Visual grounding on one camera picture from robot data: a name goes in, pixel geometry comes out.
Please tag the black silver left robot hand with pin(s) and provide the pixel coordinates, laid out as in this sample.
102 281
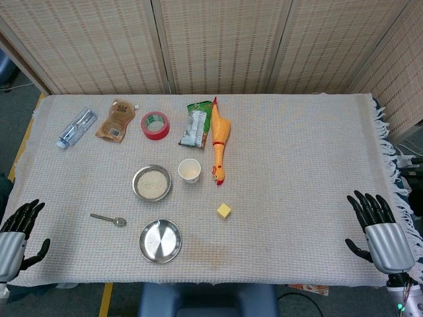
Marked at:
11 251

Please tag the woven folding screen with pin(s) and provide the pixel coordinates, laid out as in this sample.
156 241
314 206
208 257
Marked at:
224 46

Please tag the white waffle tablecloth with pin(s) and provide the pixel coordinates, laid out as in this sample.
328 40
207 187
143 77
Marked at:
281 185

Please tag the red tape roll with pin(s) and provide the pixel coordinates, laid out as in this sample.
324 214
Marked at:
145 127

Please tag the brown spout pouch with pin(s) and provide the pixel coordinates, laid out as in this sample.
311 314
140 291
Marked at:
114 123

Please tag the steel bowl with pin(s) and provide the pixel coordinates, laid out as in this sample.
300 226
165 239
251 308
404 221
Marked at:
169 185

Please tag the orange printed package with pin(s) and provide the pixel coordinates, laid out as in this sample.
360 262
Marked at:
310 290

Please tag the flat steel plate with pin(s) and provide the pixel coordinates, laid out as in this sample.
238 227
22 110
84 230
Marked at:
160 241

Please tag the small metal spoon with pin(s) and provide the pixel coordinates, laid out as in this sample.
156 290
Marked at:
119 222

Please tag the black power box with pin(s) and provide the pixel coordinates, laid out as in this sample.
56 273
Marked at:
413 171

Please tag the blue grey chair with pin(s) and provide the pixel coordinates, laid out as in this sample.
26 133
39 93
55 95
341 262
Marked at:
5 69

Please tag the white powder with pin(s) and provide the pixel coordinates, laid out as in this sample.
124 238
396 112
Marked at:
152 184

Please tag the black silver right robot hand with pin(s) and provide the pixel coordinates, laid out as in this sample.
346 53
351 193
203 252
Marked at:
388 246

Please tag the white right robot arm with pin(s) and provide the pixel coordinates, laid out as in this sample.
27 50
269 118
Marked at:
408 297

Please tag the green snack bag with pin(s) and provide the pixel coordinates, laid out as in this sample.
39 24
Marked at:
195 127

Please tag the yellow foam cube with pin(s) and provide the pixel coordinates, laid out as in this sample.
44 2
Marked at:
223 211

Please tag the clear plastic water bottle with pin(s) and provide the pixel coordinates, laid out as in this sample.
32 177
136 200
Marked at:
76 128

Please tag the yellow rubber chicken toy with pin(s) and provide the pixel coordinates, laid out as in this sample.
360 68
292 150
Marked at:
220 132

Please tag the white paper cup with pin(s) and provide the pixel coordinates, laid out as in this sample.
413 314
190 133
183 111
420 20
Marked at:
190 171

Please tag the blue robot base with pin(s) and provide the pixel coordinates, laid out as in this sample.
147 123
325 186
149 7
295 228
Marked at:
205 300

